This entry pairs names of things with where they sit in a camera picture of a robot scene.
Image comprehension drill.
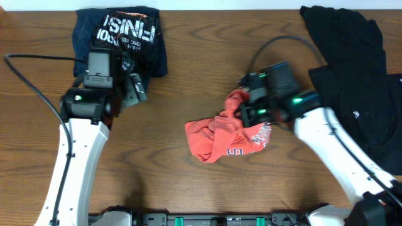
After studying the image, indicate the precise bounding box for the black garment pile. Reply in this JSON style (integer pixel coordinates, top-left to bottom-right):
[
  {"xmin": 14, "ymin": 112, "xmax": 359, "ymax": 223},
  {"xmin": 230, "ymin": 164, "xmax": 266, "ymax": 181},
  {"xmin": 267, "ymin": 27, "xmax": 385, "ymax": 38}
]
[{"xmin": 300, "ymin": 6, "xmax": 401, "ymax": 175}]

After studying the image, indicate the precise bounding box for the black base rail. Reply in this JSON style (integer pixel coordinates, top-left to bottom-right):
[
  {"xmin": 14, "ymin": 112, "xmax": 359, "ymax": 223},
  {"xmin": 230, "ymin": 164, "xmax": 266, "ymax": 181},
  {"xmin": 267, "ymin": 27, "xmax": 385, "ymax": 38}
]
[{"xmin": 87, "ymin": 205, "xmax": 352, "ymax": 226}]

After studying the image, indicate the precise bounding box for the red-orange t-shirt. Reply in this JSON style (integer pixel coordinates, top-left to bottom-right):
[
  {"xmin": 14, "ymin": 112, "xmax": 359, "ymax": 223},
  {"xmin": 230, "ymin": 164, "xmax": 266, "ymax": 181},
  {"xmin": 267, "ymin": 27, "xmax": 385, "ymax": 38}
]
[{"xmin": 185, "ymin": 89, "xmax": 272, "ymax": 163}]

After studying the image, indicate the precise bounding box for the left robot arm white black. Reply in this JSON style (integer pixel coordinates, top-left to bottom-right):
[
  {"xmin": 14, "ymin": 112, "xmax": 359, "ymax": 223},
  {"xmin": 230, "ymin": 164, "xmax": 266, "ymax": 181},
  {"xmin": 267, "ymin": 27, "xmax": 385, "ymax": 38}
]
[{"xmin": 36, "ymin": 73, "xmax": 146, "ymax": 226}]

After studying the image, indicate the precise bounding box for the folded navy printed t-shirt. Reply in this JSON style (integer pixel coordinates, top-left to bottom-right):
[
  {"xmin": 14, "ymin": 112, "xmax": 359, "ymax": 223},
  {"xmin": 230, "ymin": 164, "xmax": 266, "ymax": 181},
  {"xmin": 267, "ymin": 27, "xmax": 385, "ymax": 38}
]
[{"xmin": 72, "ymin": 6, "xmax": 168, "ymax": 90}]

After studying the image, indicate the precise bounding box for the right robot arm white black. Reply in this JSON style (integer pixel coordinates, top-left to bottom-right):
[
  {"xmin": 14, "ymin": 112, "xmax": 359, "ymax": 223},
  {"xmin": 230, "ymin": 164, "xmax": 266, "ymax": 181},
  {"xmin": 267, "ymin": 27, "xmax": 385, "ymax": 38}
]
[{"xmin": 235, "ymin": 91, "xmax": 401, "ymax": 225}]

